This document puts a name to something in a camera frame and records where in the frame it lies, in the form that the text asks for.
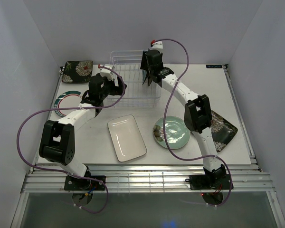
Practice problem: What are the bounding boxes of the teal square plate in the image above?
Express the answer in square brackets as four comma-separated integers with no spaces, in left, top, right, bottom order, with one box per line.
[142,70,148,84]

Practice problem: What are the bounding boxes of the white rectangular plate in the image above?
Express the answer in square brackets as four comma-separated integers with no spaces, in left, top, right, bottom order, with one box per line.
[107,114,147,162]

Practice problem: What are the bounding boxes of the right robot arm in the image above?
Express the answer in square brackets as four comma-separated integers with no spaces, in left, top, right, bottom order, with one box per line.
[141,49,232,189]

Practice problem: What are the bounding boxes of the white wire dish rack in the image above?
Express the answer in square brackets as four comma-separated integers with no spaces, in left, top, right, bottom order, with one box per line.
[109,50,161,108]

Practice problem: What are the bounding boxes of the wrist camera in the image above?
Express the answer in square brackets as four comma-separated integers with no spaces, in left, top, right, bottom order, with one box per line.
[98,64,114,81]
[151,40,163,51]

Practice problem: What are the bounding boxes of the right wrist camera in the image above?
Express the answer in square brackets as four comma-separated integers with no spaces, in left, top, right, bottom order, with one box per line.
[151,40,163,51]

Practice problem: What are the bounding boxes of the round white green-rimmed plate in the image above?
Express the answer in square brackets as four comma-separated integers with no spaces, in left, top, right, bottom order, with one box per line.
[54,90,83,108]

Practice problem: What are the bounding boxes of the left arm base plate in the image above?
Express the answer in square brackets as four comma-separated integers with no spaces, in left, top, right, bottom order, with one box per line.
[64,176,105,191]

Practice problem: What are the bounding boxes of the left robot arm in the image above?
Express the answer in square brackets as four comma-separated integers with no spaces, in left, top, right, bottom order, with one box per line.
[39,73,126,190]

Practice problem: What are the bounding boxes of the dark label sticker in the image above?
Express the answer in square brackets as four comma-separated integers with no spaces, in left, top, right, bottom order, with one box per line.
[206,64,223,69]

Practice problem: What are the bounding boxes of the black floral plate back left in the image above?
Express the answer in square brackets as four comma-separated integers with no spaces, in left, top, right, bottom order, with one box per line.
[61,60,93,84]

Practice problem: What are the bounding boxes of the black floral plate right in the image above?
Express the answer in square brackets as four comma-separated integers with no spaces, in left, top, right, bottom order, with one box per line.
[211,110,238,152]

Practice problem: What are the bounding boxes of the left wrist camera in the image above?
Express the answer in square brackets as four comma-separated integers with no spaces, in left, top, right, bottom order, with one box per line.
[98,64,114,81]

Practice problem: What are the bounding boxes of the black floral plate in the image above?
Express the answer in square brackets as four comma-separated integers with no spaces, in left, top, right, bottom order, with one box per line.
[61,60,93,84]
[211,110,238,152]

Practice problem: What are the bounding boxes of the mint green round flower plate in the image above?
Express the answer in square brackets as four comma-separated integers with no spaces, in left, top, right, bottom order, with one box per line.
[153,116,190,150]

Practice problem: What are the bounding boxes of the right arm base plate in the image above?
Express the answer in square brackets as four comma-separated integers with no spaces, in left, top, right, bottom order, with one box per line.
[185,174,234,190]

